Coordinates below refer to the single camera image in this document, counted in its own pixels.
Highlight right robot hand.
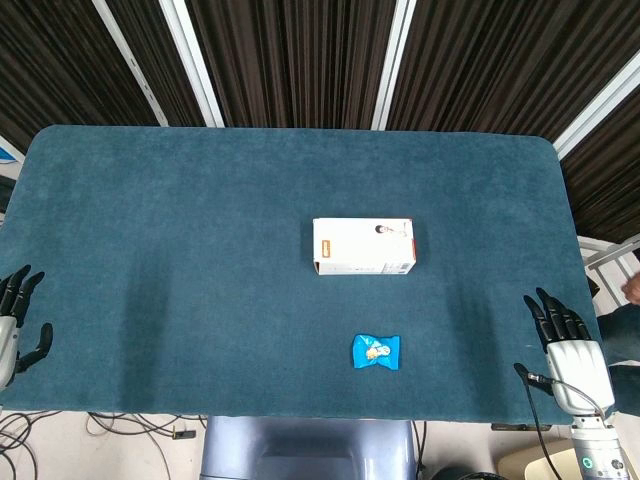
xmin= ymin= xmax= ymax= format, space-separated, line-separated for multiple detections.
xmin=513 ymin=286 xmax=616 ymax=420

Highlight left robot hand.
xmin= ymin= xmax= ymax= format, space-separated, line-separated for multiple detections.
xmin=0 ymin=264 xmax=54 ymax=392

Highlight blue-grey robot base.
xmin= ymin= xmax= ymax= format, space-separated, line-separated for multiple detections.
xmin=198 ymin=415 xmax=418 ymax=480

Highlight white cardboard box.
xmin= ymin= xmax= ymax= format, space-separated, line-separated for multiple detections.
xmin=312 ymin=216 xmax=418 ymax=277

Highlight person in dark clothes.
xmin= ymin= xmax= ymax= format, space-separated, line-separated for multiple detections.
xmin=597 ymin=273 xmax=640 ymax=416

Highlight beige floor object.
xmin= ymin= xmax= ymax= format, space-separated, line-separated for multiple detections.
xmin=497 ymin=438 xmax=584 ymax=480

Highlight blue snack packet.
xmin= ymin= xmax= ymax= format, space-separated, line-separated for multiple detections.
xmin=351 ymin=333 xmax=402 ymax=372

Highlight teal table cloth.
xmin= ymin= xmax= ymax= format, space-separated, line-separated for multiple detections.
xmin=0 ymin=124 xmax=601 ymax=426

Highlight black cable on hand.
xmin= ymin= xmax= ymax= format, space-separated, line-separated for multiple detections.
xmin=524 ymin=372 xmax=609 ymax=480

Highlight grey metal chair frame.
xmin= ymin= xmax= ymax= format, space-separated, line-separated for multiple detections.
xmin=578 ymin=234 xmax=640 ymax=304

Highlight black floor cables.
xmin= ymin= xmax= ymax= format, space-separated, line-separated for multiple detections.
xmin=0 ymin=409 xmax=207 ymax=480

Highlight white window frame bar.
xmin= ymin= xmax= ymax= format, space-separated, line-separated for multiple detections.
xmin=158 ymin=0 xmax=226 ymax=129
xmin=91 ymin=0 xmax=170 ymax=127
xmin=370 ymin=0 xmax=418 ymax=131
xmin=552 ymin=62 xmax=640 ymax=161

